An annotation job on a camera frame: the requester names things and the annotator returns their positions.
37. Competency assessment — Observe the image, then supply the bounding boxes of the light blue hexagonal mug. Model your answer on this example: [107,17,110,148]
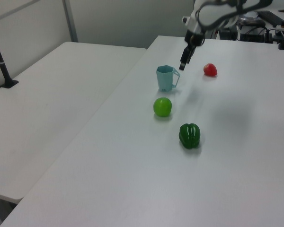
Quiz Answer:
[155,65,181,93]

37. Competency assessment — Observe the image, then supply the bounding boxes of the black electronics box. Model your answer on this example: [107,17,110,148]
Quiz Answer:
[219,26,239,41]

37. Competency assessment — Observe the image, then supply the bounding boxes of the red strawberry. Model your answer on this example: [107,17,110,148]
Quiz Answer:
[203,62,218,77]

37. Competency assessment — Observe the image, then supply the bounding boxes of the black keyboard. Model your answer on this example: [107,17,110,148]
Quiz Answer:
[255,10,284,25]

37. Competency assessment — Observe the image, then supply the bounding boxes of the green apple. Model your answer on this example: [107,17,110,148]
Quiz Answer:
[152,97,173,117]

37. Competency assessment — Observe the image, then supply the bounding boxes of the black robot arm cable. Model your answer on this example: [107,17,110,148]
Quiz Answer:
[195,0,273,29]

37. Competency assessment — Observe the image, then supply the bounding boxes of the grey aluminium partition post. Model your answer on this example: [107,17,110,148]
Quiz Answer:
[62,0,79,44]

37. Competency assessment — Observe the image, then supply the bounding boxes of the black pole with flat base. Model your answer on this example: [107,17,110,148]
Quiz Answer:
[0,23,19,89]

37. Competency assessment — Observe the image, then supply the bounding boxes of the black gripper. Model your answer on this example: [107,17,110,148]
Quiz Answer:
[178,30,205,71]

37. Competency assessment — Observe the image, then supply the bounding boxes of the white side table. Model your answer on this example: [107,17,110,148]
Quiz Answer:
[0,42,147,204]

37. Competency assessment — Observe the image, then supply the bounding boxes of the dark equipment with cables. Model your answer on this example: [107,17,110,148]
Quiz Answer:
[240,26,279,44]

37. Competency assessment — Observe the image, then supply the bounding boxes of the dark green bell pepper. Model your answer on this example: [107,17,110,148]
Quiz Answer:
[178,122,201,149]

